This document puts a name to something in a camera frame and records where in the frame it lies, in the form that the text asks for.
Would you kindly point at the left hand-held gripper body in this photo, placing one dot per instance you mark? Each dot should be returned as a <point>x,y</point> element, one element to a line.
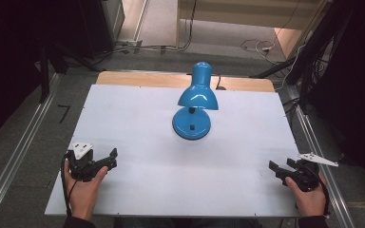
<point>80,161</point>

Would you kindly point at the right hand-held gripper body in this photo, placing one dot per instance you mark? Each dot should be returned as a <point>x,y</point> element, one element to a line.
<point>310,172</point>

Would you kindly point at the blue desk lamp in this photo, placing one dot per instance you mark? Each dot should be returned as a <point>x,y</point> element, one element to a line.
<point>199,95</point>

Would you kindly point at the person's right hand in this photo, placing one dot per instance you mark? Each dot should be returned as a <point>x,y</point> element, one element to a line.
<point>310,199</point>

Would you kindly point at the person's left hand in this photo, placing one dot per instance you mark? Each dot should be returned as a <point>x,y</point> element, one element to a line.
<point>84,196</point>

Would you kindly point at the white board sheet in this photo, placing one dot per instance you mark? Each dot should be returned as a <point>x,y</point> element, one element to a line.
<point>133,152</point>

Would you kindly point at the black metal stand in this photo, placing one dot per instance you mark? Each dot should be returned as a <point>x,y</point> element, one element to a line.
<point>44,79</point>

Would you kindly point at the black curtain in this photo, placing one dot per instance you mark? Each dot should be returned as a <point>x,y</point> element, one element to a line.
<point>358,79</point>
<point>6,63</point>

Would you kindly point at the grey power strip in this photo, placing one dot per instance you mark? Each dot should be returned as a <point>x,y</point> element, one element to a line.
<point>130,43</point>

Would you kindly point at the black cabinet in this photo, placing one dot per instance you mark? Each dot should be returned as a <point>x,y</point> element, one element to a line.
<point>98,25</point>

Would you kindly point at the aluminium floor rail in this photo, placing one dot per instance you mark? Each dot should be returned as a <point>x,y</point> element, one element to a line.
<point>326,183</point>
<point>19,142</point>

